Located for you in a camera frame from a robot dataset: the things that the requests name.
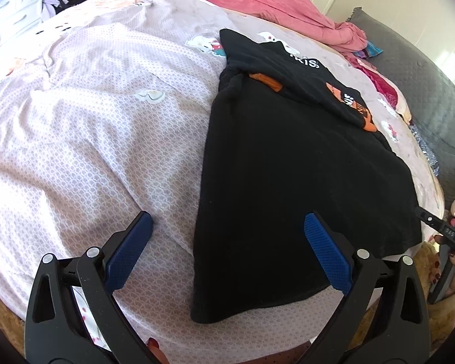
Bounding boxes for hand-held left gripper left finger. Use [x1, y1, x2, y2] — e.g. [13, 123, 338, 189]
[24, 210, 154, 364]

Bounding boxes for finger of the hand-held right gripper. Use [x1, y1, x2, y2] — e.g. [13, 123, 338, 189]
[416, 205, 455, 238]

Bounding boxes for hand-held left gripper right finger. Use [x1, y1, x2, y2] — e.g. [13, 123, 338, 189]
[303, 212, 431, 364]

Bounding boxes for black t-shirt orange print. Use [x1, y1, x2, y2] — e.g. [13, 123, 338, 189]
[190, 28, 423, 325]

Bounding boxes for person's left hand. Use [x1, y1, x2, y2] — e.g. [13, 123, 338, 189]
[146, 337, 171, 364]

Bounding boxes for blue patterned cloth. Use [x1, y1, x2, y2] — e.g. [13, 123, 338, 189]
[409, 123, 440, 177]

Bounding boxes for brown fluffy robe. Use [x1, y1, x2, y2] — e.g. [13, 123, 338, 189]
[0, 241, 455, 353]

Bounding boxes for cream blanket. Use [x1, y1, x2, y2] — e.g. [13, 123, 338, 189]
[396, 95, 415, 126]

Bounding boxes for printed pale bed sheet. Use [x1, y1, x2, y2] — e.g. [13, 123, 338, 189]
[0, 0, 446, 364]

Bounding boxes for grey quilted headboard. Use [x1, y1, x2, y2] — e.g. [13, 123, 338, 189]
[345, 8, 455, 205]

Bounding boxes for red patterned cloth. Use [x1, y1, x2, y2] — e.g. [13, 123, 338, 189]
[351, 59, 400, 109]

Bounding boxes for blue striped cloth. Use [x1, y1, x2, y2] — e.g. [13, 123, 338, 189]
[354, 40, 383, 59]

